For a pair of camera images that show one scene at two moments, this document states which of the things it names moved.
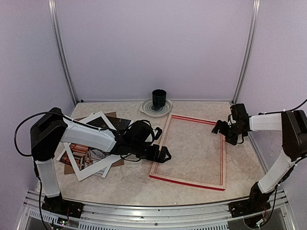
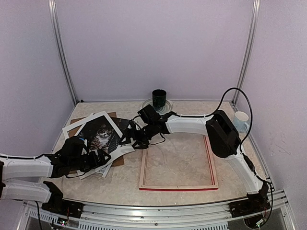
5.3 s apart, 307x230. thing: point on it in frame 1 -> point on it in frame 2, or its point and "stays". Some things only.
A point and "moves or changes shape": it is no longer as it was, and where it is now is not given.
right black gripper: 232,140 -> 144,144
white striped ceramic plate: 147,107 stays
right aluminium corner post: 256,7 stays
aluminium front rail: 37,216 stays
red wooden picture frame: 223,186 -> 167,187
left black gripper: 154,157 -> 100,156
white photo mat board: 85,172 moves or changes shape
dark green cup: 159,96 stays
